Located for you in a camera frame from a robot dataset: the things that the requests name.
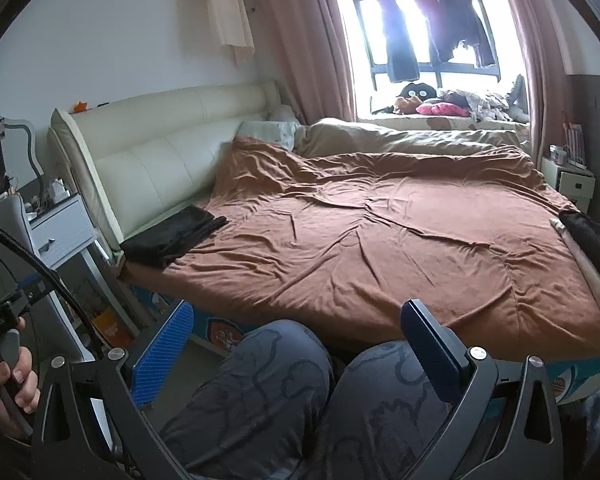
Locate cream leather headboard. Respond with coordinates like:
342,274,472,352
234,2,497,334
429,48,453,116
47,82,281,266

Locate window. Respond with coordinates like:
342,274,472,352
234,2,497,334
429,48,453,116
330,0,531,121

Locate black shirt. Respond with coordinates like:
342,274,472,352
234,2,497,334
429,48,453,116
120,205,229,268

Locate small white bedside cabinet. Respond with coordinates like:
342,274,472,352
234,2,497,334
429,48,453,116
541,155,595,213

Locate white charger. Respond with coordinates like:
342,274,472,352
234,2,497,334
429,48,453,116
45,177,76,206

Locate beige duvet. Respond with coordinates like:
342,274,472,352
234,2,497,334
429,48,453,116
295,119,536,158

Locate brown blanket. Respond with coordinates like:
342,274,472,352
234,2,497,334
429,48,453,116
125,135,600,361

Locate dark folded cloth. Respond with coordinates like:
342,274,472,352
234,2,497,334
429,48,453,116
559,211,600,291

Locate person's left hand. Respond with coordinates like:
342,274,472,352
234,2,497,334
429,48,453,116
0,317,42,436

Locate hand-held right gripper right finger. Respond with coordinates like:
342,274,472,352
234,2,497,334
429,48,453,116
402,300,566,480

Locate dark hanging coat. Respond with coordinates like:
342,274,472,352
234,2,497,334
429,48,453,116
375,0,418,83

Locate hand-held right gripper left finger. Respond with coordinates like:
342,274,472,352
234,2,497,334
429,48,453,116
30,300,195,480

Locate person's knees in grey trousers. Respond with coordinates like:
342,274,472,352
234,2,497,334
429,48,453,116
157,320,333,480

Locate pink and white stand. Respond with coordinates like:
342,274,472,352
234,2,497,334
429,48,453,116
565,122,586,166

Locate pile of patterned clothes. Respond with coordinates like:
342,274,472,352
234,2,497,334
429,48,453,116
440,87,528,122

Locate wavy-edged mirror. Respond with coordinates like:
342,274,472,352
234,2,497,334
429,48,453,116
0,116,43,201

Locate black plush toy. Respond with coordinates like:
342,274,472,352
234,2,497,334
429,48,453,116
399,82,437,103

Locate white nightstand with drawer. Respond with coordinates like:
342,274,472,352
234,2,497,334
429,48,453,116
27,195,141,361

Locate pale pillow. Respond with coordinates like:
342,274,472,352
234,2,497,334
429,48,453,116
240,120,298,151

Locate person's right leg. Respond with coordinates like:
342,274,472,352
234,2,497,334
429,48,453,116
305,342,461,480

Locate cream hanging cloth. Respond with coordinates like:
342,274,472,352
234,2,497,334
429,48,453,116
200,0,256,66

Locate pink curtain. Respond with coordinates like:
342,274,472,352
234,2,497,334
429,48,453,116
495,0,571,161
250,0,356,126

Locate brown plush toy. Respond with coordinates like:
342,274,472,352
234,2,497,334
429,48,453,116
392,96,423,115

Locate dark hanging clothes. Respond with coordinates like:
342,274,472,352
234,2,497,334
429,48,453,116
415,0,496,68

